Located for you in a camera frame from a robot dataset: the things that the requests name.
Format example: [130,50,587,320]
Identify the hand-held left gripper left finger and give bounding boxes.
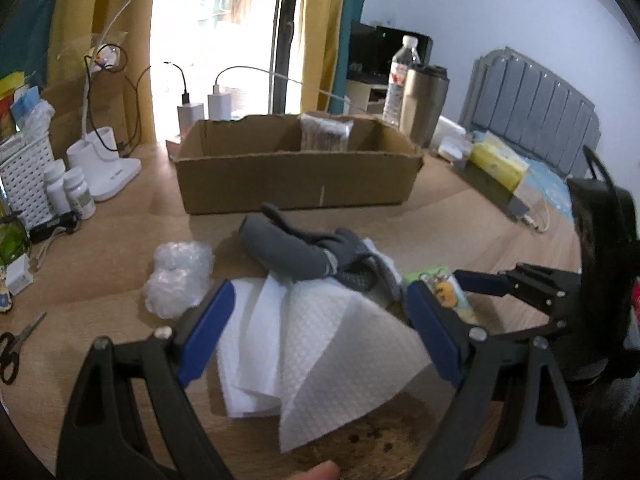
[56,280,236,480]

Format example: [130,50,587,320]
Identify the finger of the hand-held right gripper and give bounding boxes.
[487,317,571,348]
[452,261,583,326]

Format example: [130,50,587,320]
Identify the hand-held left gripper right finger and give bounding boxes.
[405,280,586,480]

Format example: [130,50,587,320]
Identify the green cartoon packet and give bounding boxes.
[402,266,481,326]

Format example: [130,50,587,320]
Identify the bubble wrap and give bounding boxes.
[142,240,216,320]

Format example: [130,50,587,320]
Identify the white paper towel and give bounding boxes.
[215,275,433,453]

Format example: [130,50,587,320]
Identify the grey cloth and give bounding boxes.
[239,203,406,303]

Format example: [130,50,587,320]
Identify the person's left hand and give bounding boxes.
[289,460,342,480]

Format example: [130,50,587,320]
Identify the blue bedding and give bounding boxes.
[520,160,576,221]

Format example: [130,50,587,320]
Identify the yellow tissue pack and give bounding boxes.
[467,142,531,193]

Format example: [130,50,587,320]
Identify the white desk lamp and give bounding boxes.
[66,0,197,201]

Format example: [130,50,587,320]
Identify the black flashlight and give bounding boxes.
[30,210,81,243]

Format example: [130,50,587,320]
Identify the steel tumbler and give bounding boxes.
[399,64,451,148]

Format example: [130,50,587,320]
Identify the small white box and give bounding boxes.
[5,255,36,296]

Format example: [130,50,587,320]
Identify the black scissors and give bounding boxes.
[0,311,48,386]

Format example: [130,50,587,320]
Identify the white charger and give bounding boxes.
[176,102,205,138]
[207,92,232,121]

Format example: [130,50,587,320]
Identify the clear plastic bag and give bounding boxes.
[299,114,355,152]

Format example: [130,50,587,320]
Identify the clear water bottle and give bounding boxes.
[382,35,421,128]

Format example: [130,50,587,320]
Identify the white cabinet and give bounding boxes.
[345,80,391,116]

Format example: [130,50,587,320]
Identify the white plastic basket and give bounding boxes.
[0,132,56,228]

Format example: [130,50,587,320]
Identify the black monitor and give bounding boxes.
[347,22,435,81]

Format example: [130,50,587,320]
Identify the blue packet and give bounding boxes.
[10,85,41,131]

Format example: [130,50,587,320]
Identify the yellow curtain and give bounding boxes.
[47,0,156,146]
[300,0,351,113]

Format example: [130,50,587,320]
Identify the red yellow can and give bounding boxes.
[0,72,26,138]

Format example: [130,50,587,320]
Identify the teal curtain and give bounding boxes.
[332,0,373,106]

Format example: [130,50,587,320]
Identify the black charging cable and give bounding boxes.
[164,61,190,106]

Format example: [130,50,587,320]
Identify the white charging cable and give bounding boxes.
[214,65,351,106]

